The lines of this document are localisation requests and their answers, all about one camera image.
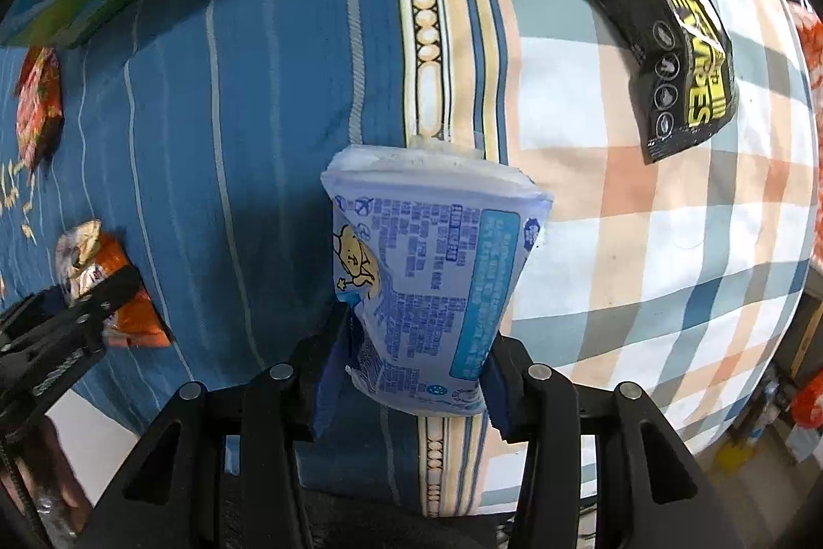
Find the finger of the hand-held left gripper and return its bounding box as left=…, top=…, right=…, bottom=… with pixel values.
left=0, top=264, right=144, bottom=350

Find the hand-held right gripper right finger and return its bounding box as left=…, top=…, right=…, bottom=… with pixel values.
left=481, top=330, right=747, bottom=549

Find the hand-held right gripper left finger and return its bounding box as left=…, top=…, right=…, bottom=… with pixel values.
left=76, top=298, right=353, bottom=549

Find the orange snack packet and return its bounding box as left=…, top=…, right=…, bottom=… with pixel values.
left=54, top=220, right=174, bottom=349

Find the light blue tissue pack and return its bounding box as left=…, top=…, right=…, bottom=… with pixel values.
left=320, top=143, right=555, bottom=416

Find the plaid quilt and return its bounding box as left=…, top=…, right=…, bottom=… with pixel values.
left=476, top=0, right=820, bottom=515

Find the red snack packet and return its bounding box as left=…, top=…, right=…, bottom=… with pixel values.
left=14, top=46, right=65, bottom=172

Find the blue striped bed sheet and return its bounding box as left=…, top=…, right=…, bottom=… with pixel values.
left=0, top=0, right=515, bottom=518

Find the black and yellow wipes pack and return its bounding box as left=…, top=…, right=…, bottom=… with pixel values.
left=520, top=0, right=739, bottom=167

